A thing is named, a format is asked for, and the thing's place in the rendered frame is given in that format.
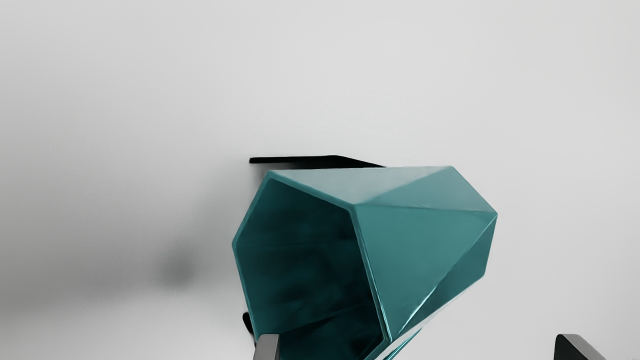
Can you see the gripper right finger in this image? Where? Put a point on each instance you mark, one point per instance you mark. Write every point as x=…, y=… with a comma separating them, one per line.
x=575, y=350

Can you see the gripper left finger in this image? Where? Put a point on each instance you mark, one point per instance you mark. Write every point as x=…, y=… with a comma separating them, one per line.
x=266, y=348

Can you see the teal faceted mug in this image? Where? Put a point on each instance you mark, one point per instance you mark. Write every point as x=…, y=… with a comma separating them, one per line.
x=410, y=240

